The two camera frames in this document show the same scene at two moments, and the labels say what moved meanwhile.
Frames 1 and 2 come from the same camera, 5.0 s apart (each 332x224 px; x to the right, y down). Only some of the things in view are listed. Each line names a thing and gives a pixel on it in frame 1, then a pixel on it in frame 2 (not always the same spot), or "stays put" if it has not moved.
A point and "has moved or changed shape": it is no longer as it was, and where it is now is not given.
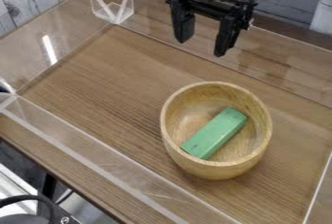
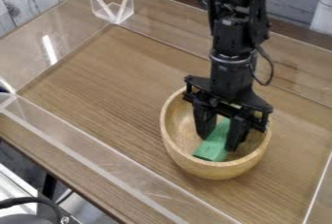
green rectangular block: (214, 133) has moved or changed shape
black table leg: (49, 186) stays put
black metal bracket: (61, 216) stays put
